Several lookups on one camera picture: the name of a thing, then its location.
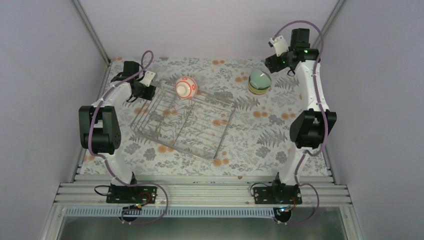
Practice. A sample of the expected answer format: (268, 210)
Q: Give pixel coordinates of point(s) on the floral tablecloth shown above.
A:
(257, 142)

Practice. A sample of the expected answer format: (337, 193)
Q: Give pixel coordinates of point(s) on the aluminium rail frame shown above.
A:
(197, 191)

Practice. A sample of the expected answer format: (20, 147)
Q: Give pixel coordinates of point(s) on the yellow green bowl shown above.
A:
(258, 92)

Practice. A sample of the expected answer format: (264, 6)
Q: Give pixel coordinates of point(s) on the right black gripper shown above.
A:
(273, 65)

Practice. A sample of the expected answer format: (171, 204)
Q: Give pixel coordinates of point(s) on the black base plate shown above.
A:
(137, 195)
(277, 195)

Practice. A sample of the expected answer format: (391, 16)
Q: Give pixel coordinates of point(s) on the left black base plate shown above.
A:
(137, 195)

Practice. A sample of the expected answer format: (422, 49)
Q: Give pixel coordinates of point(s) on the wire dish rack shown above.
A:
(195, 126)

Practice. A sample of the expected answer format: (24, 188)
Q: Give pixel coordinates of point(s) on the red patterned white bowl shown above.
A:
(186, 87)

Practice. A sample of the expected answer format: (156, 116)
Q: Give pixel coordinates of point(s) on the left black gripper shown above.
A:
(149, 95)

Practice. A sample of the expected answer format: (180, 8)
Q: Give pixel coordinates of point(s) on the pale green bowl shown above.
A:
(260, 88)
(259, 78)

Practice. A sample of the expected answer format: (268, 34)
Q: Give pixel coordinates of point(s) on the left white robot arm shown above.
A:
(99, 127)

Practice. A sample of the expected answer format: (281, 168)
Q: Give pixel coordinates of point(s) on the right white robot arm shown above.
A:
(309, 131)

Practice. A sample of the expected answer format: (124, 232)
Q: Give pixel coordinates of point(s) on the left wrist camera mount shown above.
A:
(148, 78)

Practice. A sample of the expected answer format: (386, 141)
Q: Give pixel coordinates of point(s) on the grey slotted cable duct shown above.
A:
(172, 212)

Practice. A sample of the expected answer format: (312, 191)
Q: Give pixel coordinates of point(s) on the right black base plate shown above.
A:
(277, 195)

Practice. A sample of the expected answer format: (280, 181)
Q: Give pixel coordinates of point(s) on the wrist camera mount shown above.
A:
(279, 44)
(148, 78)

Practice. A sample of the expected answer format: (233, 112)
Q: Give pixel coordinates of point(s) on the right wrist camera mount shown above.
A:
(279, 44)

